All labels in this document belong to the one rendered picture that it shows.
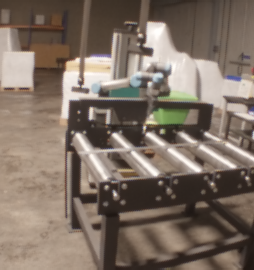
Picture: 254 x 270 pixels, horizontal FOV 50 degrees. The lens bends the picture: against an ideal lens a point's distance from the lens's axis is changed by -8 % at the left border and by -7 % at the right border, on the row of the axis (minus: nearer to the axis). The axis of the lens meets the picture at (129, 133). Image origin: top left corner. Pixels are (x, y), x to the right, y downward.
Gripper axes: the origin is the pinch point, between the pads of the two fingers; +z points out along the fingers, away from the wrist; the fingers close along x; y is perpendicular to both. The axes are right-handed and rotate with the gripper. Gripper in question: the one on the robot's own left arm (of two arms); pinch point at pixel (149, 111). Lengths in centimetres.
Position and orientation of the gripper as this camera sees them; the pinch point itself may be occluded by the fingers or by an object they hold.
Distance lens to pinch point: 237.6
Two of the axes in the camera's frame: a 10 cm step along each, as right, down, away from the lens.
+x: 3.1, 5.3, -7.9
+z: -2.1, 8.5, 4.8
